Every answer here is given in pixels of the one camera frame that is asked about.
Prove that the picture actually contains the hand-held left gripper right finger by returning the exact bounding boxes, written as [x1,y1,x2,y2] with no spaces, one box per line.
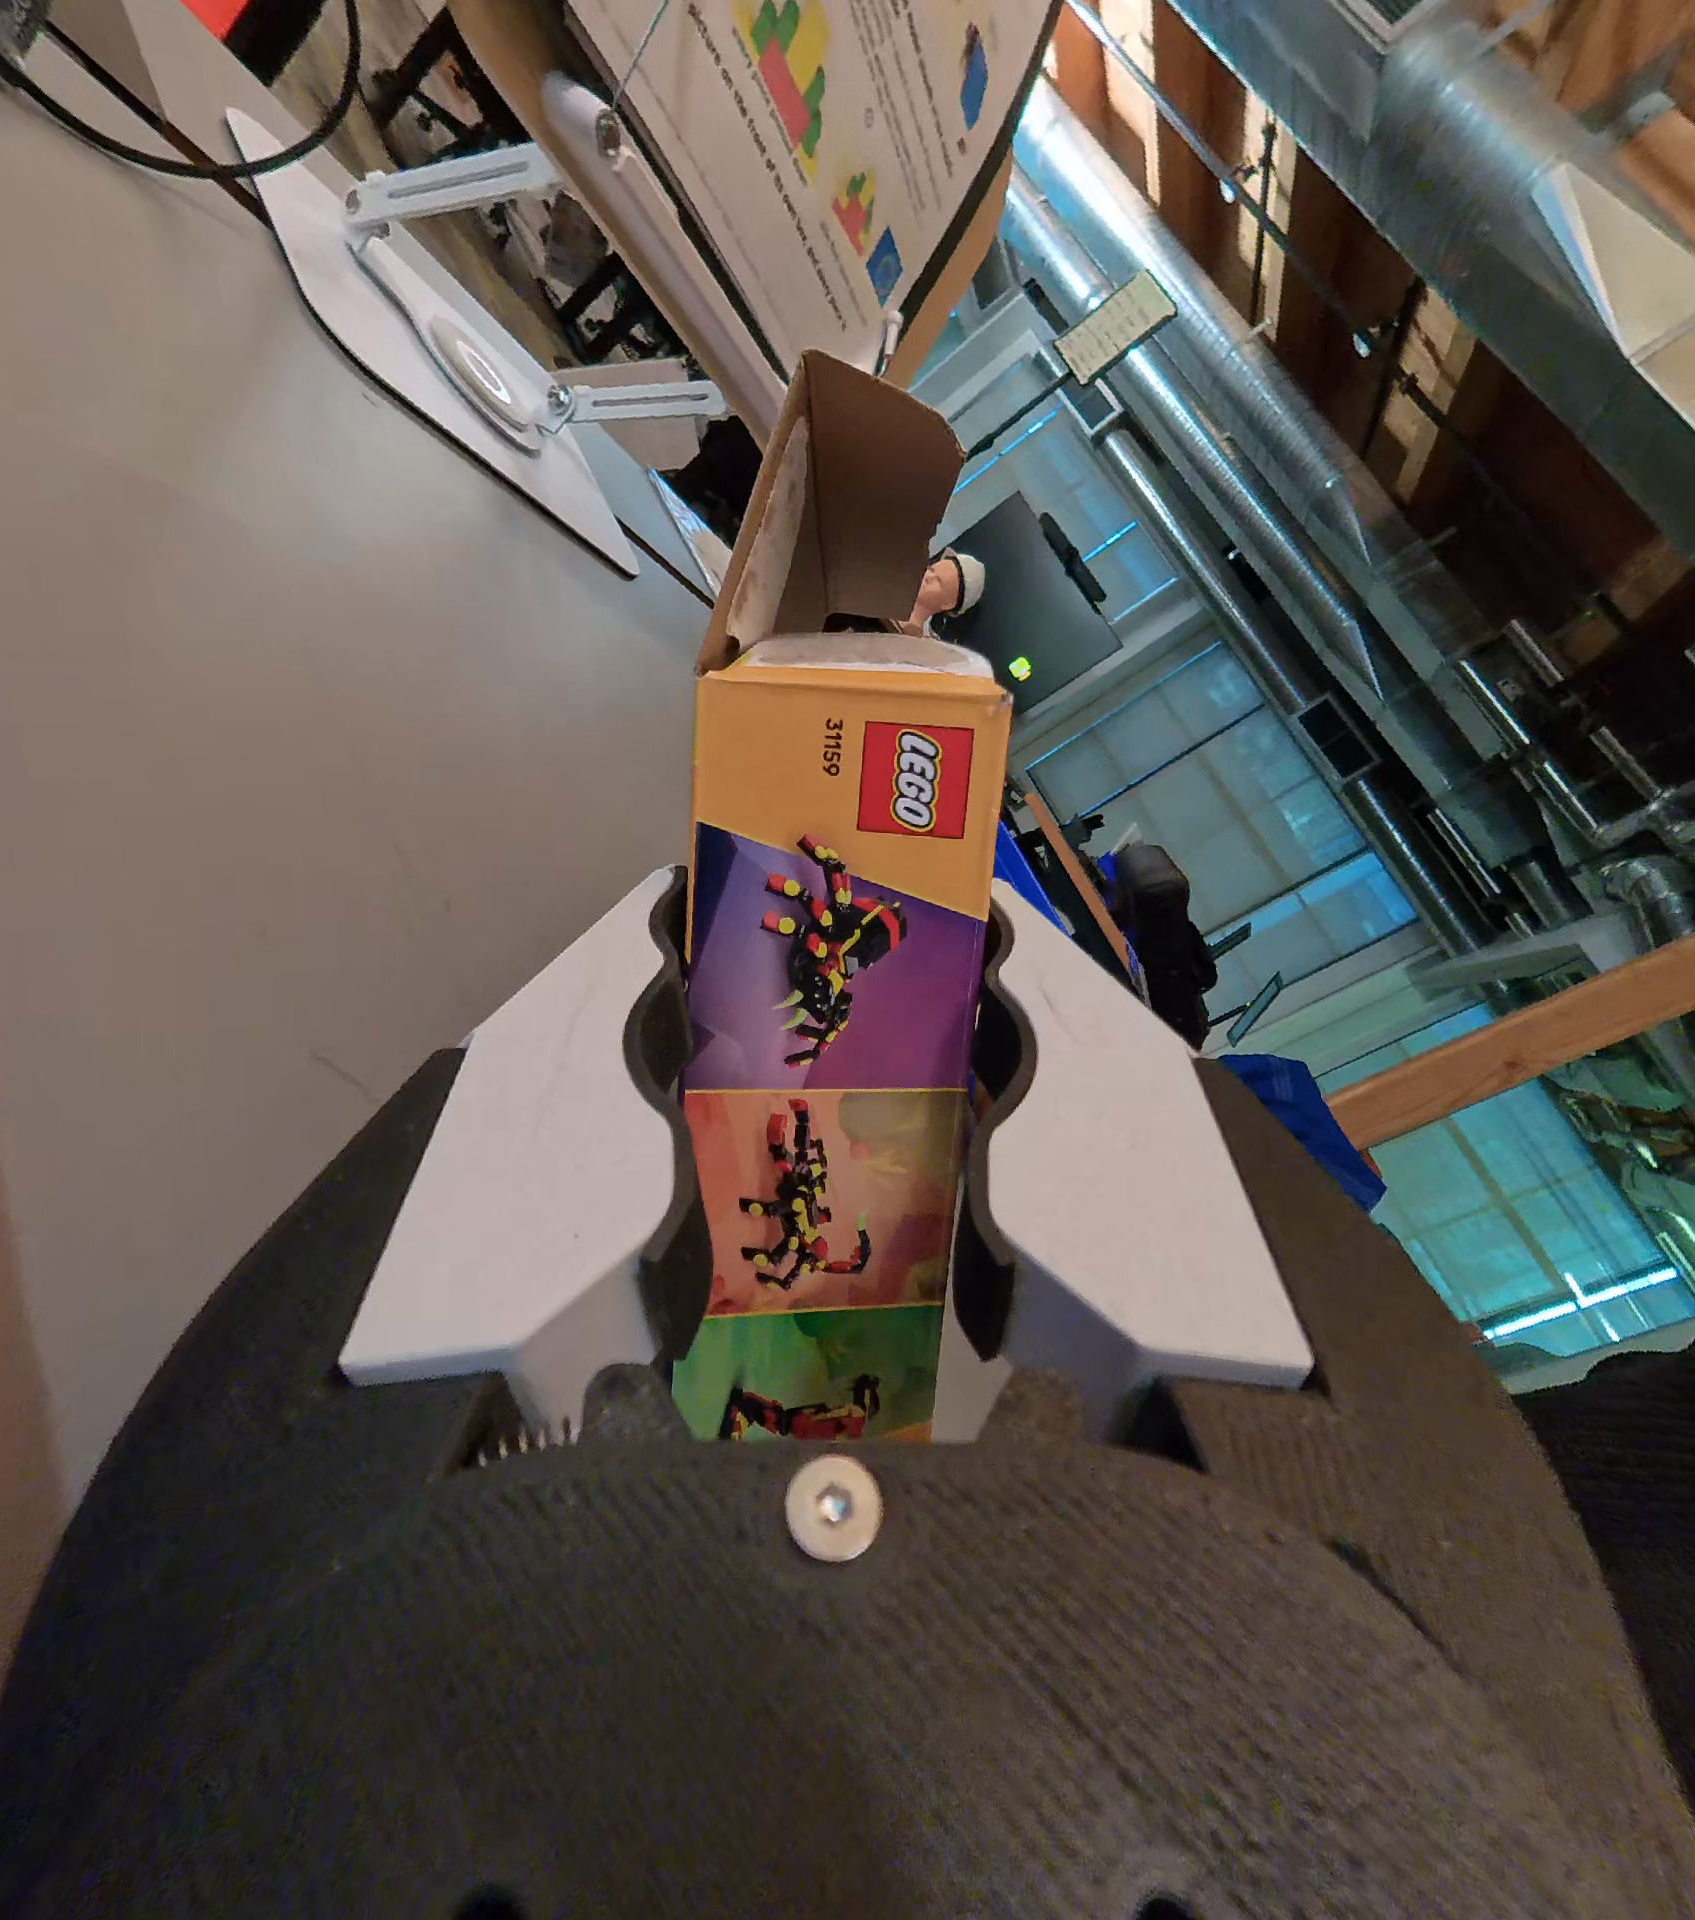
[951,912,1317,1447]

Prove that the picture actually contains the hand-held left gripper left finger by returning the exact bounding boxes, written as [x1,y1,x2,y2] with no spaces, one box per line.
[337,862,713,1430]

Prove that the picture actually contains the yellow lego set box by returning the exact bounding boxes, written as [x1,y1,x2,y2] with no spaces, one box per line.
[669,348,1015,1447]

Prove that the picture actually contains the blue storage bin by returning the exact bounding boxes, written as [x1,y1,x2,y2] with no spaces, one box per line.
[1213,1050,1389,1221]
[997,829,1091,937]

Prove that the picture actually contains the black office chair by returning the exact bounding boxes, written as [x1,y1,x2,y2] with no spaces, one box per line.
[1109,840,1221,1053]

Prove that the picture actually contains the wooden beam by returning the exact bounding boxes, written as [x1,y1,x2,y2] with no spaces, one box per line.
[1327,882,1695,1153]

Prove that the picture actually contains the dark computer monitor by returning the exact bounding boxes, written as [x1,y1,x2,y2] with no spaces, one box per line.
[941,494,1127,717]

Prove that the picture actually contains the long silver pipe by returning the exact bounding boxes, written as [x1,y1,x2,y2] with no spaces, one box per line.
[1009,90,1553,971]

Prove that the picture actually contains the hanging paper sign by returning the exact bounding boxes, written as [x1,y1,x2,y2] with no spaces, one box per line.
[1051,270,1179,387]

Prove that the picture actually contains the white poster stand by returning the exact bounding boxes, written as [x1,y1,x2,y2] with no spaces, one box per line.
[223,75,791,582]

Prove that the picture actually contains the black cable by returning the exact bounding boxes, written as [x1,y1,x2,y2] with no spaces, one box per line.
[0,0,365,182]

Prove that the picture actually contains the large silver ventilation duct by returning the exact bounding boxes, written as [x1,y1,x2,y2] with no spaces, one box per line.
[1363,22,1695,393]

